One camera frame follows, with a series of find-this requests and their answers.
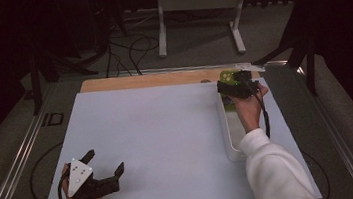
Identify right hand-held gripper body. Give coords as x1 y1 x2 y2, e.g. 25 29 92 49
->
214 60 270 103

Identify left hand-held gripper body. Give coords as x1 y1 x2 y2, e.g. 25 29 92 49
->
63 153 122 199

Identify green clown phone case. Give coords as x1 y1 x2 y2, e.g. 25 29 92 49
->
219 68 245 113

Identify white oblong plastic container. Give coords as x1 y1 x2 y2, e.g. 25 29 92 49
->
215 83 270 165

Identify person's right hand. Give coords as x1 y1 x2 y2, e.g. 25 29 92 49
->
228 81 275 136

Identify black angled stand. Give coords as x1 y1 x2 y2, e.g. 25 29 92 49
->
243 0 324 105

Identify black tripod stand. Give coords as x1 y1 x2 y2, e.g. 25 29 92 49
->
25 37 103 117

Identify white metal stand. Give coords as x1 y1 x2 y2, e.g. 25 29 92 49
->
152 0 258 64

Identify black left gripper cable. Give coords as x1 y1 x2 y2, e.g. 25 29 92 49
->
55 171 76 199

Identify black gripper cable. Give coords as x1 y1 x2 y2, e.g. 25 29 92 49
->
244 75 272 141
55 171 76 199

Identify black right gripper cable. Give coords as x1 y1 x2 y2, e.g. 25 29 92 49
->
244 75 272 141

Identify black rectangular floor bracket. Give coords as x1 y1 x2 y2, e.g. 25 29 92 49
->
39 110 67 128

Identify metal floor rail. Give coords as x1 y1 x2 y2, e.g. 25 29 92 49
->
289 55 353 199
0 82 73 199
107 52 290 85

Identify black looped floor cable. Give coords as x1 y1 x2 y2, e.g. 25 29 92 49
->
126 34 164 77

